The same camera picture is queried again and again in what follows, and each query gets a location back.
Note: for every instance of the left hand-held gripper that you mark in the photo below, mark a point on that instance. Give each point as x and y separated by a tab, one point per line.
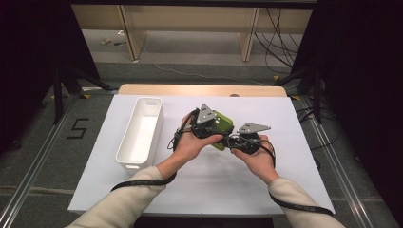
206	115

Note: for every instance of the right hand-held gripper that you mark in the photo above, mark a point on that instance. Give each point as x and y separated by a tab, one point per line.
250	142

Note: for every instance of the green cartoon phone case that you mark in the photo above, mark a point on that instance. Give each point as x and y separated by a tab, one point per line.
225	123

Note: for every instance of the white plastic bin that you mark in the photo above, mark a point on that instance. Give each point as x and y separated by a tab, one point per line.
139	136

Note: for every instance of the person's right hand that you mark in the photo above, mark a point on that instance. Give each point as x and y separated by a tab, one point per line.
256	163

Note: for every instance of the person's left hand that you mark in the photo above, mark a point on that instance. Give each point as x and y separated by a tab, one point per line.
190	147

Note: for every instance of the white table sheet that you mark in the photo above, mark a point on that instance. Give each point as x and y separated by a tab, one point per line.
206	183

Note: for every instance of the black tripod stand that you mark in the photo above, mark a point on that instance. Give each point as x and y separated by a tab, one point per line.
316	95
58	95

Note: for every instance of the beige wooden shelf unit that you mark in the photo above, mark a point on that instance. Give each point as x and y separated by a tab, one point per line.
190	19

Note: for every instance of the small black floor tool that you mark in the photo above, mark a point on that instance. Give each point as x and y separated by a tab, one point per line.
119	43

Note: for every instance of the small white floor object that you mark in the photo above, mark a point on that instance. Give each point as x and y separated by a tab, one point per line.
106	41

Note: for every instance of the black tape floor numeral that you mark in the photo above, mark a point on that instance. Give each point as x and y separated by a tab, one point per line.
76	137

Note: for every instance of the black curtain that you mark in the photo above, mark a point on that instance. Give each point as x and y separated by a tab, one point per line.
364	63
25	47

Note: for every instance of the metal floor rail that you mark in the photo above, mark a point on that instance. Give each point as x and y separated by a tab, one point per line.
335	171
31	177

